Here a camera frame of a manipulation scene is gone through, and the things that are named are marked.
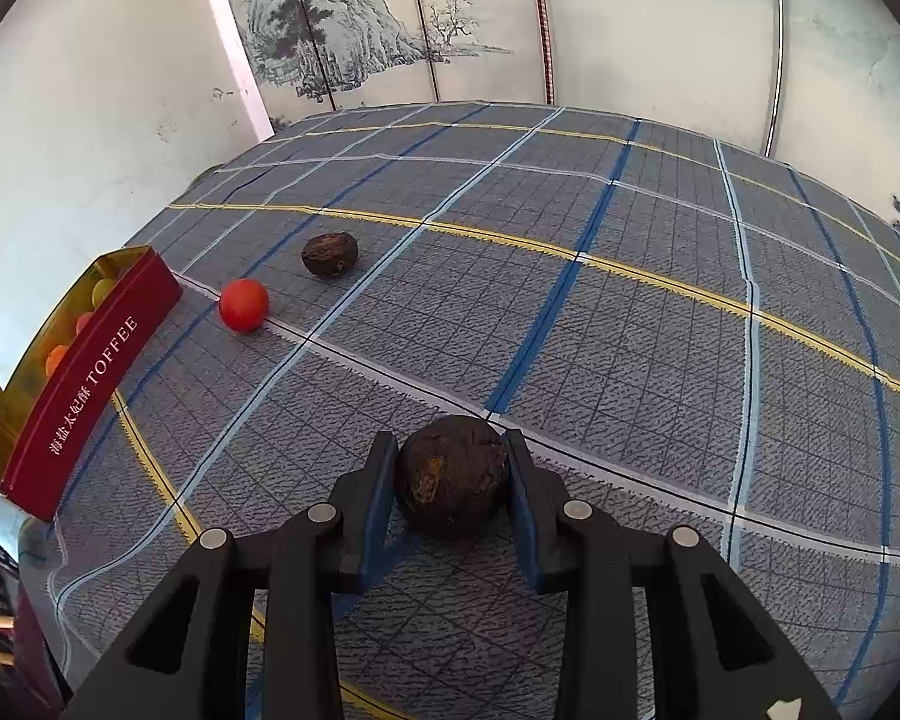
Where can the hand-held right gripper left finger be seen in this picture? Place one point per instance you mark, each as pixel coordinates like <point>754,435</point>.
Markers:
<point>375,510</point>

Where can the plain round orange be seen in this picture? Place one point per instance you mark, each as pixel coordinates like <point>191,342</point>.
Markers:
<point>57,360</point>

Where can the large green round fruit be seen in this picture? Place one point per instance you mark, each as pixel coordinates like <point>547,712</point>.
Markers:
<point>103,291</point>

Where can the pinkish red tomato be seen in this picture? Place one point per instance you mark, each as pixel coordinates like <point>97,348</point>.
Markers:
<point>85,322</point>

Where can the grey plaid tablecloth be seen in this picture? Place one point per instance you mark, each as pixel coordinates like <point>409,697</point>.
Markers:
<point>607,315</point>

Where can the dark purple passion fruit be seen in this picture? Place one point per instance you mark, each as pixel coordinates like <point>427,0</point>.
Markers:
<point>330,255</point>
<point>454,480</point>

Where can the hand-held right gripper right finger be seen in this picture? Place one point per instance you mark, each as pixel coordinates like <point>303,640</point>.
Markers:
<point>526,517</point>

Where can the painted landscape folding screen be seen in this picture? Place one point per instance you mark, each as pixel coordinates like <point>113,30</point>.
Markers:
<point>645,30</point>

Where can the red tin box gold inside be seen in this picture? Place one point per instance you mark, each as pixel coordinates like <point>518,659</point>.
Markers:
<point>82,397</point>

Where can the orange-red tomato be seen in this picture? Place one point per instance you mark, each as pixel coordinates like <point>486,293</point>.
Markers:
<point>244,305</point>

